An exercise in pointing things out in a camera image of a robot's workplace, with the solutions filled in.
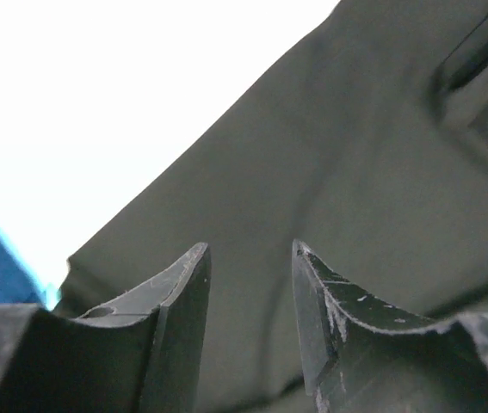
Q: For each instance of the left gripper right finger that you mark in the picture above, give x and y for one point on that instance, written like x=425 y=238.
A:
x=362 y=354

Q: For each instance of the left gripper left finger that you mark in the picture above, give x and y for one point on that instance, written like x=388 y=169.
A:
x=139 y=352

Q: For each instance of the folded navy printed t-shirt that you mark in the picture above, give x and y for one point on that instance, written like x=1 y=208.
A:
x=19 y=283

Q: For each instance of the black t-shirt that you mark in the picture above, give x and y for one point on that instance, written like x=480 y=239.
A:
x=368 y=140

